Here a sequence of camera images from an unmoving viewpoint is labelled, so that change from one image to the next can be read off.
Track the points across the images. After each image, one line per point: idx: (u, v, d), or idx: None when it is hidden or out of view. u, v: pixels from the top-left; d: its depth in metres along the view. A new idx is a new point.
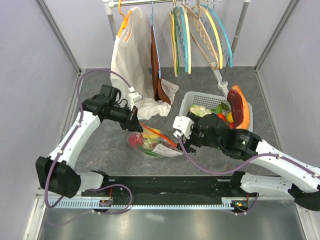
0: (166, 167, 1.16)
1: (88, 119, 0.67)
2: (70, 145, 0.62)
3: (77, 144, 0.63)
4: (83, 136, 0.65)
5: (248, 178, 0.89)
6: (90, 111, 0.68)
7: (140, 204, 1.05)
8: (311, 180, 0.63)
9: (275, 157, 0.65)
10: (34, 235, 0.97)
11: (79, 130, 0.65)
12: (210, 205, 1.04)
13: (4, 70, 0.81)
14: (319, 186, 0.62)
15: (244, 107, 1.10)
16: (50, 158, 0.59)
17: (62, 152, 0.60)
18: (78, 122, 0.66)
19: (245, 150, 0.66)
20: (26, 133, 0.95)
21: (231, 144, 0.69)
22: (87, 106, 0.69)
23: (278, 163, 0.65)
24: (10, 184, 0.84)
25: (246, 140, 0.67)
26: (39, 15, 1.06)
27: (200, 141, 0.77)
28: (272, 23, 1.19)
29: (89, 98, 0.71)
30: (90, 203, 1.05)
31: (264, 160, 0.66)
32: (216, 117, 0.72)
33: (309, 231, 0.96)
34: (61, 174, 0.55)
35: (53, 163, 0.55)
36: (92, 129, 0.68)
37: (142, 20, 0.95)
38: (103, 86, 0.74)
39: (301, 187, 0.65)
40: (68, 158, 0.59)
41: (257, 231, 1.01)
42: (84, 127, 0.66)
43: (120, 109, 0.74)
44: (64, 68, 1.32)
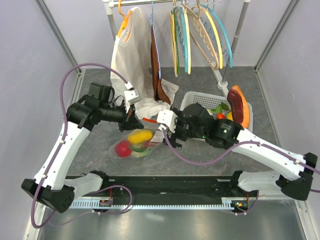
0: (166, 167, 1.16)
1: (75, 131, 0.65)
2: (54, 167, 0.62)
3: (63, 164, 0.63)
4: (69, 153, 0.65)
5: (244, 177, 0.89)
6: (79, 117, 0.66)
7: (140, 204, 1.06)
8: (293, 167, 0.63)
9: (256, 145, 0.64)
10: (33, 235, 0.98)
11: (64, 148, 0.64)
12: (210, 205, 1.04)
13: (4, 70, 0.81)
14: (300, 172, 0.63)
15: (244, 107, 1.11)
16: (35, 183, 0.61)
17: (46, 177, 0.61)
18: (62, 139, 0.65)
19: (227, 139, 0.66)
20: (27, 133, 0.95)
21: (214, 133, 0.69)
22: (75, 111, 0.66)
23: (259, 151, 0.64)
24: (10, 184, 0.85)
25: (227, 129, 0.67)
26: (39, 15, 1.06)
27: (185, 133, 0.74)
28: (272, 23, 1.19)
29: (76, 103, 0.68)
30: (90, 203, 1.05)
31: (246, 148, 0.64)
32: (199, 106, 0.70)
33: (309, 231, 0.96)
34: (46, 199, 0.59)
35: (37, 190, 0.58)
36: (81, 140, 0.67)
37: (142, 19, 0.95)
38: (92, 85, 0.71)
39: (283, 174, 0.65)
40: (53, 181, 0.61)
41: (257, 231, 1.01)
42: (69, 143, 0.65)
43: (114, 110, 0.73)
44: (64, 68, 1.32)
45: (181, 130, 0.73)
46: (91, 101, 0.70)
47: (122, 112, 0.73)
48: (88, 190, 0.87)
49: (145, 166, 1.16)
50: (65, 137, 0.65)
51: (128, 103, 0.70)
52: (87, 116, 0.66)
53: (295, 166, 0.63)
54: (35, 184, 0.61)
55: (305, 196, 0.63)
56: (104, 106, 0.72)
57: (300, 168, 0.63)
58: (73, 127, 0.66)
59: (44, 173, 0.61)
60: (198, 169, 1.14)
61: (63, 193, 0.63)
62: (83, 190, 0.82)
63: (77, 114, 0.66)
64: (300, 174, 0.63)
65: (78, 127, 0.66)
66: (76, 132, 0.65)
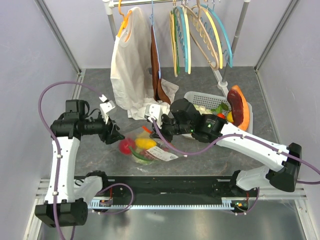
0: (166, 167, 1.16)
1: (68, 144, 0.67)
2: (61, 182, 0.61)
3: (68, 175, 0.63)
4: (70, 164, 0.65)
5: (241, 175, 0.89)
6: (65, 130, 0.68)
7: (140, 204, 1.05)
8: (276, 157, 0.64)
9: (239, 137, 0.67)
10: (33, 235, 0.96)
11: (63, 161, 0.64)
12: (210, 205, 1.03)
13: (4, 70, 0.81)
14: (284, 162, 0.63)
15: (244, 107, 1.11)
16: (48, 205, 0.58)
17: (57, 193, 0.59)
18: (58, 153, 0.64)
19: (211, 133, 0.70)
20: (26, 133, 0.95)
21: (199, 128, 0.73)
22: (58, 127, 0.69)
23: (242, 143, 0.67)
24: (9, 184, 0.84)
25: (211, 123, 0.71)
26: (39, 15, 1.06)
27: (172, 130, 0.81)
28: (272, 23, 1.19)
29: (57, 121, 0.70)
30: (90, 203, 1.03)
31: (229, 141, 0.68)
32: (186, 102, 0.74)
33: (309, 232, 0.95)
34: (67, 211, 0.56)
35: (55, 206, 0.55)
36: (75, 150, 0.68)
37: (142, 20, 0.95)
38: (68, 102, 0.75)
39: (269, 165, 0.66)
40: (66, 194, 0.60)
41: (257, 231, 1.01)
42: (66, 156, 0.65)
43: (95, 121, 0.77)
44: (64, 67, 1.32)
45: (169, 127, 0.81)
46: (70, 115, 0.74)
47: (102, 123, 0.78)
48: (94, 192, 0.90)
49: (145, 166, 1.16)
50: (61, 151, 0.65)
51: (106, 114, 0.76)
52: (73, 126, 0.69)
53: (279, 157, 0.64)
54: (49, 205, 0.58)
55: (292, 185, 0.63)
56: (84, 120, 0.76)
57: (284, 158, 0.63)
58: (64, 141, 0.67)
59: (54, 189, 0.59)
60: (198, 169, 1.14)
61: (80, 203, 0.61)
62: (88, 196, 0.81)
63: (62, 129, 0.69)
64: (284, 164, 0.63)
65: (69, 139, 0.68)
66: (69, 143, 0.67)
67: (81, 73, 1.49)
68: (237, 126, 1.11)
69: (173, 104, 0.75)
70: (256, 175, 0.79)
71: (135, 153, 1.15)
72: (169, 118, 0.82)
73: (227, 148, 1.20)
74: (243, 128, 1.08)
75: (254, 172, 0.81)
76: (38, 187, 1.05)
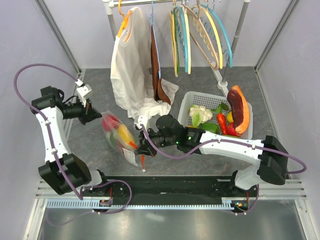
0: (166, 167, 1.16)
1: (50, 111, 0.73)
2: (57, 142, 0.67)
3: (61, 136, 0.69)
4: (59, 126, 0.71)
5: (238, 176, 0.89)
6: (42, 103, 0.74)
7: (140, 204, 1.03)
8: (252, 152, 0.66)
9: (216, 142, 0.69)
10: (34, 235, 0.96)
11: (52, 126, 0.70)
12: (210, 205, 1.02)
13: (4, 70, 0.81)
14: (260, 154, 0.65)
15: (244, 107, 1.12)
16: (50, 163, 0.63)
17: (56, 150, 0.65)
18: (46, 120, 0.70)
19: (193, 145, 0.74)
20: (27, 134, 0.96)
21: (183, 141, 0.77)
22: (37, 103, 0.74)
23: (220, 147, 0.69)
24: (10, 185, 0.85)
25: (191, 135, 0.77)
26: (39, 15, 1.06)
27: (158, 143, 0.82)
28: (272, 23, 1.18)
29: (36, 99, 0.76)
30: (90, 203, 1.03)
31: (208, 147, 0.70)
32: (171, 117, 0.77)
33: (309, 232, 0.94)
34: (71, 164, 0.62)
35: (61, 160, 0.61)
36: (60, 117, 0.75)
37: (142, 19, 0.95)
38: (44, 90, 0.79)
39: (251, 162, 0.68)
40: (65, 150, 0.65)
41: (257, 231, 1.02)
42: (53, 121, 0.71)
43: (74, 105, 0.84)
44: (64, 67, 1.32)
45: (155, 139, 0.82)
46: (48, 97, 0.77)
47: (80, 107, 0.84)
48: (90, 183, 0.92)
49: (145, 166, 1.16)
50: (48, 119, 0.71)
51: (84, 98, 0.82)
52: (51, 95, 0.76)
53: (254, 151, 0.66)
54: (51, 162, 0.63)
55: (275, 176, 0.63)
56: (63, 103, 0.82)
57: (259, 151, 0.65)
58: (47, 111, 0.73)
59: (53, 147, 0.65)
60: (198, 169, 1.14)
61: (80, 160, 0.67)
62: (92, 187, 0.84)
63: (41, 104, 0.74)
64: (260, 157, 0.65)
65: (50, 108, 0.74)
66: (53, 111, 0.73)
67: (81, 73, 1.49)
68: (237, 126, 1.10)
69: (159, 121, 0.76)
70: (250, 173, 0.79)
71: (112, 134, 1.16)
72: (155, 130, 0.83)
73: None
74: (243, 128, 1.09)
75: (247, 172, 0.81)
76: (38, 187, 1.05)
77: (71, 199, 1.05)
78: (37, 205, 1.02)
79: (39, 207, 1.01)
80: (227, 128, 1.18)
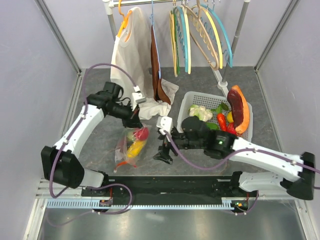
0: (166, 167, 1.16)
1: (95, 112, 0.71)
2: (74, 136, 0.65)
3: (82, 135, 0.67)
4: (88, 126, 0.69)
5: (244, 177, 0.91)
6: (94, 104, 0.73)
7: (140, 204, 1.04)
8: (291, 168, 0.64)
9: (251, 152, 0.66)
10: (34, 235, 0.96)
11: (83, 122, 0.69)
12: (210, 205, 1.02)
13: (4, 70, 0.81)
14: (299, 172, 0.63)
15: (244, 107, 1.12)
16: (55, 148, 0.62)
17: (67, 142, 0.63)
18: (83, 114, 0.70)
19: (223, 150, 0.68)
20: (27, 133, 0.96)
21: (211, 145, 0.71)
22: (91, 100, 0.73)
23: (255, 157, 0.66)
24: (10, 185, 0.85)
25: (222, 140, 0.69)
26: (39, 15, 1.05)
27: (181, 144, 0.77)
28: (271, 23, 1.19)
29: (93, 94, 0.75)
30: (90, 203, 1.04)
31: (242, 156, 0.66)
32: None
33: (309, 232, 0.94)
34: (64, 162, 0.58)
35: (58, 152, 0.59)
36: (97, 120, 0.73)
37: (142, 19, 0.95)
38: (106, 82, 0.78)
39: (284, 176, 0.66)
40: (72, 148, 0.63)
41: (257, 231, 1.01)
42: (88, 120, 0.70)
43: (124, 108, 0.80)
44: (64, 67, 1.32)
45: (178, 140, 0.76)
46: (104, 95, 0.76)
47: (128, 111, 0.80)
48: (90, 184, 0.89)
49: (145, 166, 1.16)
50: (86, 114, 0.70)
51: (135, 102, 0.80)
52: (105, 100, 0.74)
53: (293, 167, 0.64)
54: (55, 149, 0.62)
55: (311, 195, 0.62)
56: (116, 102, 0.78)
57: (299, 168, 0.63)
58: (93, 109, 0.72)
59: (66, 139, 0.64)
60: (198, 169, 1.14)
61: (78, 164, 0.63)
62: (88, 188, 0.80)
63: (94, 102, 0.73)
64: (300, 174, 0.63)
65: (97, 109, 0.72)
66: (97, 112, 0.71)
67: (81, 73, 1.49)
68: (236, 126, 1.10)
69: (183, 121, 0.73)
70: (267, 180, 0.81)
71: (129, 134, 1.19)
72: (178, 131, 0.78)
73: None
74: (243, 128, 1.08)
75: (263, 177, 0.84)
76: (38, 187, 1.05)
77: (71, 199, 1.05)
78: (37, 205, 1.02)
79: (39, 207, 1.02)
80: (227, 128, 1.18)
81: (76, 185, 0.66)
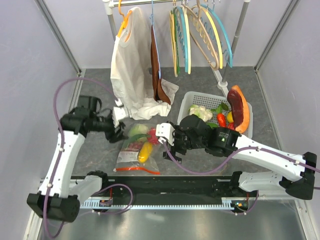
0: (165, 167, 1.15)
1: (72, 139, 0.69)
2: (57, 176, 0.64)
3: (66, 170, 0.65)
4: (69, 159, 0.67)
5: (244, 177, 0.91)
6: (71, 128, 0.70)
7: (140, 204, 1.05)
8: (293, 168, 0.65)
9: (254, 150, 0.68)
10: (34, 235, 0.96)
11: (63, 155, 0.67)
12: (210, 205, 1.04)
13: (4, 70, 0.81)
14: (302, 173, 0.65)
15: (244, 107, 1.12)
16: (41, 194, 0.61)
17: (52, 186, 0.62)
18: (61, 147, 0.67)
19: (225, 147, 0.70)
20: (27, 133, 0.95)
21: (213, 142, 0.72)
22: (66, 122, 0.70)
23: (258, 156, 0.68)
24: (10, 185, 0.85)
25: (225, 137, 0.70)
26: (39, 15, 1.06)
27: (184, 145, 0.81)
28: (271, 23, 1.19)
29: (68, 114, 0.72)
30: (90, 203, 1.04)
31: (245, 154, 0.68)
32: (196, 118, 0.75)
33: (309, 232, 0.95)
34: (55, 207, 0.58)
35: (45, 200, 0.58)
36: (77, 147, 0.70)
37: (142, 20, 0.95)
38: (80, 98, 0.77)
39: (286, 175, 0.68)
40: (60, 189, 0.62)
41: (257, 231, 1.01)
42: (68, 151, 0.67)
43: (104, 122, 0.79)
44: (64, 67, 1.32)
45: (181, 142, 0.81)
46: (80, 111, 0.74)
47: (110, 123, 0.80)
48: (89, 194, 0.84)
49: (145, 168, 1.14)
50: (64, 146, 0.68)
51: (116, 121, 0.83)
52: (81, 121, 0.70)
53: (295, 167, 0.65)
54: (41, 195, 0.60)
55: (311, 195, 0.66)
56: (94, 116, 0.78)
57: (301, 169, 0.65)
58: (68, 135, 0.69)
59: (49, 181, 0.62)
60: (198, 169, 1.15)
61: (73, 199, 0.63)
62: (85, 194, 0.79)
63: (70, 123, 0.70)
64: (302, 174, 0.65)
65: (73, 133, 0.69)
66: (74, 138, 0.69)
67: (81, 73, 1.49)
68: (236, 126, 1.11)
69: (182, 121, 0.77)
70: (266, 180, 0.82)
71: (141, 136, 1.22)
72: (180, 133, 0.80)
73: None
74: (243, 128, 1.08)
75: (261, 177, 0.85)
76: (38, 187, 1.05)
77: None
78: None
79: None
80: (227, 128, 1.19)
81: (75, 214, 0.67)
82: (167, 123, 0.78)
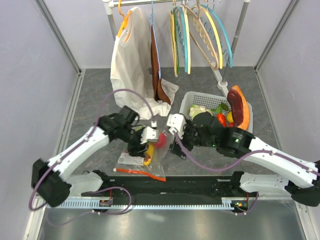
0: (166, 168, 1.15)
1: (99, 136, 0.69)
2: (69, 157, 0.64)
3: (78, 158, 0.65)
4: (87, 150, 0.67)
5: (246, 177, 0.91)
6: (103, 128, 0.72)
7: (140, 204, 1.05)
8: (306, 175, 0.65)
9: (268, 154, 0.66)
10: (34, 235, 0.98)
11: (84, 145, 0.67)
12: (210, 205, 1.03)
13: (4, 70, 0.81)
14: (314, 181, 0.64)
15: (244, 107, 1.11)
16: (46, 165, 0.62)
17: (59, 162, 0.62)
18: (87, 137, 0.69)
19: (238, 148, 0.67)
20: (26, 133, 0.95)
21: (225, 142, 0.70)
22: (101, 123, 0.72)
23: (271, 160, 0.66)
24: (9, 185, 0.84)
25: (239, 138, 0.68)
26: (39, 15, 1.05)
27: (193, 141, 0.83)
28: (271, 23, 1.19)
29: (106, 116, 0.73)
30: (90, 203, 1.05)
31: (258, 157, 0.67)
32: None
33: (310, 232, 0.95)
34: (50, 183, 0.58)
35: (46, 172, 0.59)
36: (99, 145, 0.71)
37: (142, 20, 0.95)
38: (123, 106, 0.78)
39: (296, 182, 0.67)
40: (63, 170, 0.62)
41: (257, 231, 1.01)
42: (91, 143, 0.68)
43: (134, 134, 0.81)
44: (64, 67, 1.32)
45: (190, 137, 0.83)
46: (119, 119, 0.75)
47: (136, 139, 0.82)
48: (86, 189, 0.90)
49: (147, 171, 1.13)
50: (90, 137, 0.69)
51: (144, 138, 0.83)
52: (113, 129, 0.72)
53: (308, 175, 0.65)
54: (46, 165, 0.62)
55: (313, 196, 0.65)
56: (128, 127, 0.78)
57: (314, 177, 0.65)
58: (98, 133, 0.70)
59: (60, 158, 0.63)
60: (198, 169, 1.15)
61: (66, 187, 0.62)
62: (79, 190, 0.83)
63: (104, 125, 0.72)
64: (314, 183, 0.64)
65: (103, 133, 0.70)
66: (101, 137, 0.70)
67: (81, 73, 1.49)
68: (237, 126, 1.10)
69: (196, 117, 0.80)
70: (271, 183, 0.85)
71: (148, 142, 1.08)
72: (191, 128, 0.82)
73: None
74: (243, 128, 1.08)
75: (265, 179, 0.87)
76: None
77: (70, 199, 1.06)
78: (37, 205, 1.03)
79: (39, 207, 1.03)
80: None
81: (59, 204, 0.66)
82: (179, 114, 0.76)
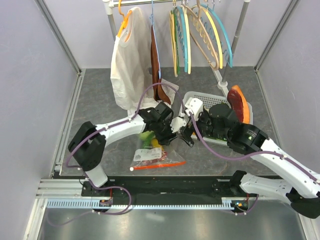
0: (166, 167, 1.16)
1: (138, 122, 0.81)
2: (113, 128, 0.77)
3: (119, 132, 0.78)
4: (127, 129, 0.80)
5: (248, 178, 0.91)
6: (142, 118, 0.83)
7: (140, 204, 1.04)
8: (311, 186, 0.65)
9: (278, 157, 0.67)
10: (34, 235, 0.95)
11: (126, 123, 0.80)
12: (210, 205, 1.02)
13: (4, 70, 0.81)
14: (318, 192, 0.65)
15: (244, 107, 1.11)
16: (95, 128, 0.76)
17: (106, 129, 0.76)
18: (130, 118, 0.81)
19: (249, 145, 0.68)
20: (26, 133, 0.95)
21: (238, 137, 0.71)
22: (141, 114, 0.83)
23: (280, 163, 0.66)
24: (10, 185, 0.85)
25: (252, 136, 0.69)
26: (39, 15, 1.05)
27: (204, 130, 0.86)
28: (271, 23, 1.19)
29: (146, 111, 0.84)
30: (90, 203, 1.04)
31: (268, 158, 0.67)
32: (228, 109, 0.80)
33: (309, 232, 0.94)
34: (94, 142, 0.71)
35: (95, 132, 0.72)
36: (135, 129, 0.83)
37: (142, 19, 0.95)
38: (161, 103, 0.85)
39: (300, 190, 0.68)
40: (107, 135, 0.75)
41: (257, 231, 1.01)
42: (131, 124, 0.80)
43: (166, 125, 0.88)
44: (64, 67, 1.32)
45: (203, 125, 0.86)
46: (154, 113, 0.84)
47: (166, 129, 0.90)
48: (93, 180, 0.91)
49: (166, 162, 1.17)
50: (132, 119, 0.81)
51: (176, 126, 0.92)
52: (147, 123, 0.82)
53: (314, 186, 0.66)
54: (95, 128, 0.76)
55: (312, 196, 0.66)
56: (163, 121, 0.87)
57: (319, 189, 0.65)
58: (139, 120, 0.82)
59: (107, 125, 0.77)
60: (198, 169, 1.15)
61: (101, 153, 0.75)
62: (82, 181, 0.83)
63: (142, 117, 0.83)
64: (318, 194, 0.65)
65: (142, 121, 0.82)
66: (139, 123, 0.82)
67: (81, 73, 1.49)
68: None
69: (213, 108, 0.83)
70: (272, 187, 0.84)
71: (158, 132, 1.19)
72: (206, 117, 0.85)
73: (227, 148, 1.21)
74: None
75: (266, 183, 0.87)
76: (38, 187, 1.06)
77: (70, 199, 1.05)
78: (37, 205, 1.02)
79: (39, 207, 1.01)
80: None
81: (89, 168, 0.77)
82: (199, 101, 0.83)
